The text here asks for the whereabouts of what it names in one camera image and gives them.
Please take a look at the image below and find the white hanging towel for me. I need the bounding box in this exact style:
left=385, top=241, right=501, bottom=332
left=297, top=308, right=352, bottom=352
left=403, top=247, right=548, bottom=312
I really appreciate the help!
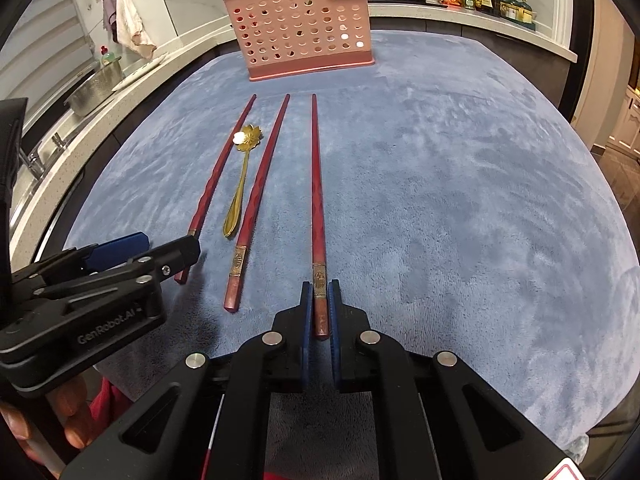
left=116, top=0, right=157, bottom=60

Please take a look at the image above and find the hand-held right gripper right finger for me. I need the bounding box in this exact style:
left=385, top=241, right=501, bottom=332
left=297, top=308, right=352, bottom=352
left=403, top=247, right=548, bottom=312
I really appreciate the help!
left=327, top=280, right=571, bottom=480

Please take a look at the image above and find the patterned plate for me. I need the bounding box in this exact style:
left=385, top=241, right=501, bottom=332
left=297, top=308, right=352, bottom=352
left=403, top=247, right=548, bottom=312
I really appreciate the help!
left=111, top=55, right=166, bottom=92

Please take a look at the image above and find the blue plush blanket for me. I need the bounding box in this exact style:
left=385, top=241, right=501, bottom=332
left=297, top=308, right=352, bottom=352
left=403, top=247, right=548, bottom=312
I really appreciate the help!
left=62, top=30, right=632, bottom=461

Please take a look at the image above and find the person's left hand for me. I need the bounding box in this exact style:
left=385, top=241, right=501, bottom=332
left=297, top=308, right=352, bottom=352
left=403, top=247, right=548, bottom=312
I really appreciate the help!
left=0, top=376, right=103, bottom=478

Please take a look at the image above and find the maroon chopstick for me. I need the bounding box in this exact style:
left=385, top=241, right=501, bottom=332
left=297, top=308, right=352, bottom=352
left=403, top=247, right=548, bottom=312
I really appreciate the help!
left=174, top=93, right=258, bottom=285
left=310, top=93, right=332, bottom=340
left=223, top=93, right=292, bottom=315

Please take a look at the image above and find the white cabinet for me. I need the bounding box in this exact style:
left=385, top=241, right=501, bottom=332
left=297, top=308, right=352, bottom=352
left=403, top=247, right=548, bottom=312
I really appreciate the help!
left=605, top=85, right=640, bottom=166

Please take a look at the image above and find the chrome faucet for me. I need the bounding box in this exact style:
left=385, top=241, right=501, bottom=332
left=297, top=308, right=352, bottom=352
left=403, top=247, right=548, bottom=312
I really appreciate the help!
left=27, top=132, right=71, bottom=178

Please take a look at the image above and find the gold flower spoon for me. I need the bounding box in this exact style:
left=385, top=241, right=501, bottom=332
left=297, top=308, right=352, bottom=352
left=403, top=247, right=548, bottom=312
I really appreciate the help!
left=222, top=124, right=264, bottom=237

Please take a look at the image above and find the window blind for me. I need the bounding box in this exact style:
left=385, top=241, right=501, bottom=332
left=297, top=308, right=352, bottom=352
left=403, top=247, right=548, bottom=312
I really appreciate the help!
left=0, top=5, right=101, bottom=106

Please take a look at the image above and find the condiment jar rack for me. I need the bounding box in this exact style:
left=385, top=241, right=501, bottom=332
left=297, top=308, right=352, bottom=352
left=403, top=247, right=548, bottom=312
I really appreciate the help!
left=500, top=0, right=537, bottom=31

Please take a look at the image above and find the steel colander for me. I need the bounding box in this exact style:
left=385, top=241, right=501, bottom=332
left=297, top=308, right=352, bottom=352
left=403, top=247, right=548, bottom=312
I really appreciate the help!
left=64, top=57, right=126, bottom=118

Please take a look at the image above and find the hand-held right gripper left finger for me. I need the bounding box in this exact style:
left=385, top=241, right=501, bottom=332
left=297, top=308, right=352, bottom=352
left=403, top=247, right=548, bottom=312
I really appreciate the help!
left=65, top=281, right=316, bottom=480

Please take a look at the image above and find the purple hanging cloth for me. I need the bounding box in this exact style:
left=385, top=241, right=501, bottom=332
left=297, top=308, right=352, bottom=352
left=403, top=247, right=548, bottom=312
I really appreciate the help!
left=102, top=0, right=121, bottom=43

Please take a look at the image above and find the pink perforated utensil holder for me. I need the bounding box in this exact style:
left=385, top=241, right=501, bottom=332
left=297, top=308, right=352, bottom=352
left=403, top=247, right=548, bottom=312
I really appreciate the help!
left=221, top=0, right=376, bottom=82

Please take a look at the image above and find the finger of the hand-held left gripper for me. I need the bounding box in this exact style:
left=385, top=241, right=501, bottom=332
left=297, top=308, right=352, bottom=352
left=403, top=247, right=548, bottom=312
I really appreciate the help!
left=42, top=236, right=202, bottom=302
left=10, top=231, right=151, bottom=291

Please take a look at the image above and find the person's red clothing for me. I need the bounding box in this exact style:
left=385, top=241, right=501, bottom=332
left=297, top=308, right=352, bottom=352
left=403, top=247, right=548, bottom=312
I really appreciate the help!
left=87, top=377, right=126, bottom=441

